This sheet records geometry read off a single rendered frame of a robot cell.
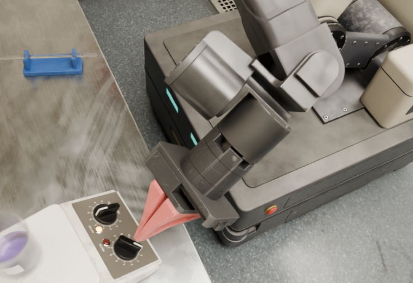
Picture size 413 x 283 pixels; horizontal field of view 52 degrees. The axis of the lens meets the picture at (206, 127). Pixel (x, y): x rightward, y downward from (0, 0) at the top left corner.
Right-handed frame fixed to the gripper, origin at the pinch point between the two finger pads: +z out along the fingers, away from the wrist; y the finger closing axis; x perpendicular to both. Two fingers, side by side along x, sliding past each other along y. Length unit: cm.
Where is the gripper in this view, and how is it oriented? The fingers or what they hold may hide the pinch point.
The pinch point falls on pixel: (142, 234)
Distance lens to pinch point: 48.1
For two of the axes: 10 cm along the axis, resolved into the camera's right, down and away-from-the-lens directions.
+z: -6.9, 6.9, 2.3
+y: 5.6, 7.1, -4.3
